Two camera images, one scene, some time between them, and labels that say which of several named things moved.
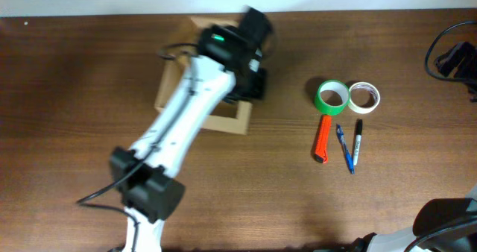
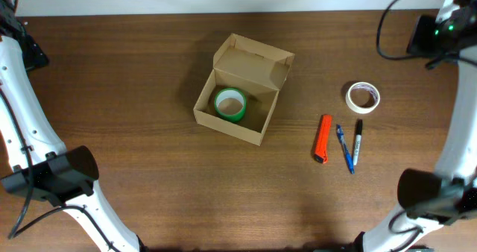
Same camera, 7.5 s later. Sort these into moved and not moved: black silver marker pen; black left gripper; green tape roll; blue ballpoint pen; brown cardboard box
Moved: green tape roll; black left gripper; brown cardboard box
Not moved: black silver marker pen; blue ballpoint pen
